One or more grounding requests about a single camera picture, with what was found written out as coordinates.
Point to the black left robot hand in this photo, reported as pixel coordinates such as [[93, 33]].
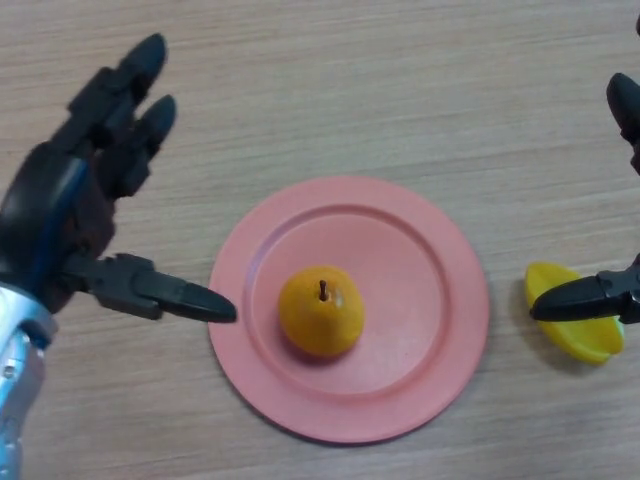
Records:
[[55, 200]]

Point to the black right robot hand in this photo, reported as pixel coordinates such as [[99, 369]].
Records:
[[575, 300]]

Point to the yellow pear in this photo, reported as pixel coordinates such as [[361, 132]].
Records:
[[320, 320]]

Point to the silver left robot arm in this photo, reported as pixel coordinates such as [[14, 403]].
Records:
[[20, 370]]

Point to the pink round plate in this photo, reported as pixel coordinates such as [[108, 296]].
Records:
[[410, 310]]

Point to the yellow starfruit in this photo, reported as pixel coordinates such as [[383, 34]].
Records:
[[547, 280]]

